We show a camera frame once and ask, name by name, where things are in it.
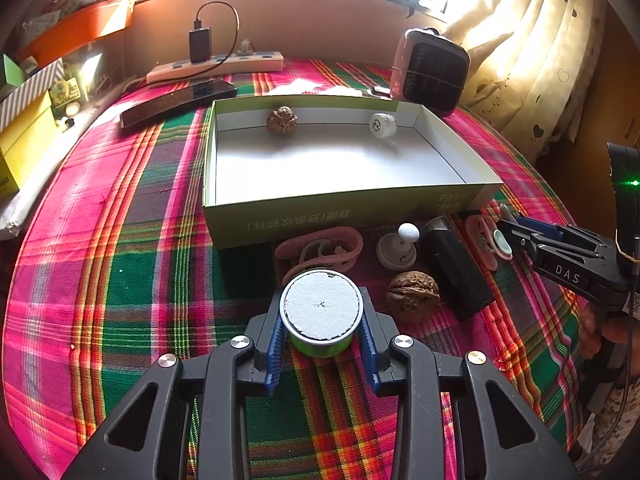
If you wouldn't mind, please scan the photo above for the pink desk heater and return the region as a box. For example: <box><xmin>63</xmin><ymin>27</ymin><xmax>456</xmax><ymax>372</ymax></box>
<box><xmin>391</xmin><ymin>27</ymin><xmax>471</xmax><ymax>117</ymax></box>

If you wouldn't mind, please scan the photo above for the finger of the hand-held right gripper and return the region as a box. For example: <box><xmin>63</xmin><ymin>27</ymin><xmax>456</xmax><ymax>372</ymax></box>
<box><xmin>497</xmin><ymin>207</ymin><xmax>618</xmax><ymax>261</ymax></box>
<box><xmin>530</xmin><ymin>240</ymin><xmax>632</xmax><ymax>311</ymax></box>

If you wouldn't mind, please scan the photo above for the cream heart print curtain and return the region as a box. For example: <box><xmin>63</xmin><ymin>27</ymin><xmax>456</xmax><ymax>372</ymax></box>
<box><xmin>440</xmin><ymin>0</ymin><xmax>608</xmax><ymax>161</ymax></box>

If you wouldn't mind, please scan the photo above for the green spool with white top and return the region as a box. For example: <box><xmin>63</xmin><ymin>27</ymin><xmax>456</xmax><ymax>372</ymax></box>
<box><xmin>279</xmin><ymin>269</ymin><xmax>365</xmax><ymax>358</ymax></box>

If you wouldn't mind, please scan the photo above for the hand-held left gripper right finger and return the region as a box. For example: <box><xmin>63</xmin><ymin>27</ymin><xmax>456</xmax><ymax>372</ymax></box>
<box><xmin>356</xmin><ymin>287</ymin><xmax>581</xmax><ymax>480</ymax></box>

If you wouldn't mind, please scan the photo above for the orange tray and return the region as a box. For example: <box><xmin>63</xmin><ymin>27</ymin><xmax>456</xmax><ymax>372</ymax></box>
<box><xmin>17</xmin><ymin>0</ymin><xmax>136</xmax><ymax>68</ymax></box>

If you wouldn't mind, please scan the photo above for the black charger plug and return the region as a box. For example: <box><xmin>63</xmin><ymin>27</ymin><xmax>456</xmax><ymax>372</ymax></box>
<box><xmin>189</xmin><ymin>26</ymin><xmax>213</xmax><ymax>63</ymax></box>

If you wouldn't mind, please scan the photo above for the striped box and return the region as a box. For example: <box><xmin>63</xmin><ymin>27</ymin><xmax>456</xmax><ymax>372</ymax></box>
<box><xmin>0</xmin><ymin>57</ymin><xmax>66</xmax><ymax>131</ymax></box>

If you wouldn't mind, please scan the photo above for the black smartphone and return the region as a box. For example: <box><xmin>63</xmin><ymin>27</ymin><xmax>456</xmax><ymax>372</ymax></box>
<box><xmin>120</xmin><ymin>78</ymin><xmax>238</xmax><ymax>132</ymax></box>

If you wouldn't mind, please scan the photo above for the large brown walnut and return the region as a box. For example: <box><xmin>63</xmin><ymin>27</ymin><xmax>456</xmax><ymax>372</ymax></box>
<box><xmin>386</xmin><ymin>271</ymin><xmax>441</xmax><ymax>318</ymax></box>

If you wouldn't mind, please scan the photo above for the small carved walnut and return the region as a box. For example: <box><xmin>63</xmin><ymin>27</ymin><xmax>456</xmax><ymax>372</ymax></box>
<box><xmin>266</xmin><ymin>106</ymin><xmax>299</xmax><ymax>136</ymax></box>

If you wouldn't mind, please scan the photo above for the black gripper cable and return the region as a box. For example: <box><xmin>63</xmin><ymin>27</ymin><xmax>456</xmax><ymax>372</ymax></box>
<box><xmin>575</xmin><ymin>360</ymin><xmax>640</xmax><ymax>472</ymax></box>

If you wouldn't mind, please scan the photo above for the white and teal round cap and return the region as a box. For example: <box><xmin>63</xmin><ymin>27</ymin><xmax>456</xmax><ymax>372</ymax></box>
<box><xmin>492</xmin><ymin>230</ymin><xmax>514</xmax><ymax>260</ymax></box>

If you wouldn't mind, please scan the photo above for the white ribbed cap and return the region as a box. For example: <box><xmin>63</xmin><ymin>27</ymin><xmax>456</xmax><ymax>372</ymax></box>
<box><xmin>368</xmin><ymin>112</ymin><xmax>398</xmax><ymax>139</ymax></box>

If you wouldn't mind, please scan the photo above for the green cardboard box white inside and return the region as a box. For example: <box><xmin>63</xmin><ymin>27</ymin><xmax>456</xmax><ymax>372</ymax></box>
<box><xmin>201</xmin><ymin>94</ymin><xmax>504</xmax><ymax>250</ymax></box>

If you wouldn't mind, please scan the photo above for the yellow box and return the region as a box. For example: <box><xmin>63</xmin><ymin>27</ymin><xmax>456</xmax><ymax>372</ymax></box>
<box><xmin>0</xmin><ymin>90</ymin><xmax>56</xmax><ymax>196</ymax></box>

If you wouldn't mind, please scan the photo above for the small pink clip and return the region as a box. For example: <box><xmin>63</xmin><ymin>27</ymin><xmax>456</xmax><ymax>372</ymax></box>
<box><xmin>464</xmin><ymin>214</ymin><xmax>501</xmax><ymax>267</ymax></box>

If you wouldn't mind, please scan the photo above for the black rectangular usb device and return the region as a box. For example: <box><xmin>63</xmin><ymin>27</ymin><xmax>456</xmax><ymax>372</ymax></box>
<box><xmin>417</xmin><ymin>216</ymin><xmax>496</xmax><ymax>321</ymax></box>

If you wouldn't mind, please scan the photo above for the white power strip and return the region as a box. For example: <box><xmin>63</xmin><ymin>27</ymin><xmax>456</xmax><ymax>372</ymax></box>
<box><xmin>146</xmin><ymin>51</ymin><xmax>285</xmax><ymax>86</ymax></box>

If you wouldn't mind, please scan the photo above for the small sticker card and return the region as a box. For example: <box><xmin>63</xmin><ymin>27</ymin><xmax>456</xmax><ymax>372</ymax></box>
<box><xmin>50</xmin><ymin>77</ymin><xmax>83</xmax><ymax>108</ymax></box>

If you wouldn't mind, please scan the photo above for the grey knob with white ball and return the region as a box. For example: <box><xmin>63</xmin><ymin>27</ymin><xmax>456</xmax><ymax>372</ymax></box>
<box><xmin>376</xmin><ymin>222</ymin><xmax>420</xmax><ymax>271</ymax></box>

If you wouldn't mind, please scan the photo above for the person's right hand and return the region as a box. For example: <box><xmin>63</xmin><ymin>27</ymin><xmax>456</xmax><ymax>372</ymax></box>
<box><xmin>579</xmin><ymin>305</ymin><xmax>640</xmax><ymax>376</ymax></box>

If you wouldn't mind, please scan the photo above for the black charging cable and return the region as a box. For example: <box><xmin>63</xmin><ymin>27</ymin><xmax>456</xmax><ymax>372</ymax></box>
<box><xmin>192</xmin><ymin>1</ymin><xmax>241</xmax><ymax>81</ymax></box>

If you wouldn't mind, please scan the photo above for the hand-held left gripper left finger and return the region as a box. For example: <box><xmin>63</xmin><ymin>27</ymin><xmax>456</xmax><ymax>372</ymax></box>
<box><xmin>60</xmin><ymin>287</ymin><xmax>296</xmax><ymax>480</ymax></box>

